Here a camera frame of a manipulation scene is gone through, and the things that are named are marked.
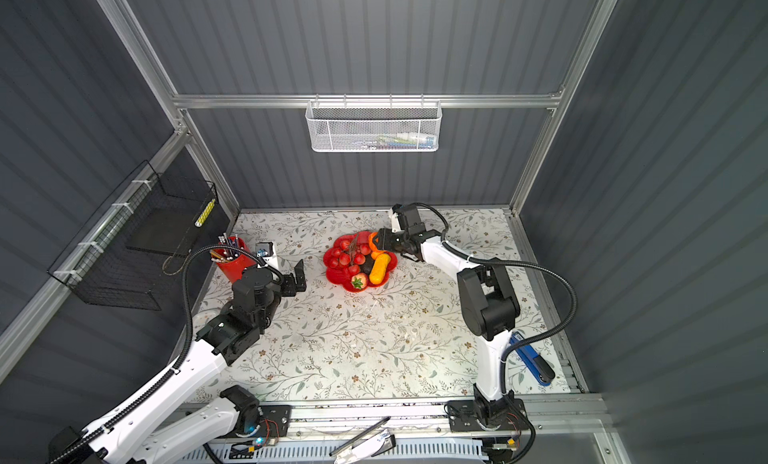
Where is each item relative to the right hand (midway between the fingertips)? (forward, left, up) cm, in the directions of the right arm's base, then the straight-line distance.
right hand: (382, 242), depth 96 cm
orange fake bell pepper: (-1, +3, 0) cm, 4 cm away
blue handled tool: (-36, -42, -9) cm, 56 cm away
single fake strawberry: (-11, +7, -6) cm, 14 cm away
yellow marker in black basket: (-5, +49, +17) cm, 52 cm away
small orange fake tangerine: (0, +3, -7) cm, 8 cm away
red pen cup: (-11, +44, +5) cm, 46 cm away
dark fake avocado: (-5, +6, -7) cm, 10 cm away
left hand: (-17, +24, +13) cm, 33 cm away
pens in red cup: (-9, +46, +6) cm, 47 cm away
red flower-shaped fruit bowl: (-7, +14, -9) cm, 18 cm away
